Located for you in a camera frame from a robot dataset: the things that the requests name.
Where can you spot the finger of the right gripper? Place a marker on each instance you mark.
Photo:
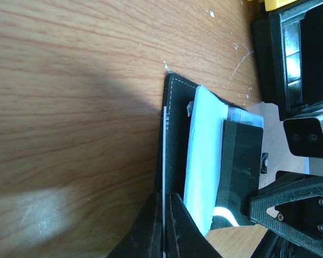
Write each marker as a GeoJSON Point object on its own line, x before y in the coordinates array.
{"type": "Point", "coordinates": [292, 208]}

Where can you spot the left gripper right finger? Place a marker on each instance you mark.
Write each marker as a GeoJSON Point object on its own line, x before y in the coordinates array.
{"type": "Point", "coordinates": [183, 238]}

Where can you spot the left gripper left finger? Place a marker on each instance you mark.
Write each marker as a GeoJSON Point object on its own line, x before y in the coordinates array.
{"type": "Point", "coordinates": [144, 238]}

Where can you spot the black bin with blue cards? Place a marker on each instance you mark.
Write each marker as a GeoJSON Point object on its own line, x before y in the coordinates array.
{"type": "Point", "coordinates": [288, 46]}

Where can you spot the yellow plastic bin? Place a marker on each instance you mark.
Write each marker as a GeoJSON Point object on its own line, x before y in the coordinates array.
{"type": "Point", "coordinates": [271, 5]}

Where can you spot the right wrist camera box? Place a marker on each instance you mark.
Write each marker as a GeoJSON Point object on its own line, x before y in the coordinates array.
{"type": "Point", "coordinates": [304, 134]}

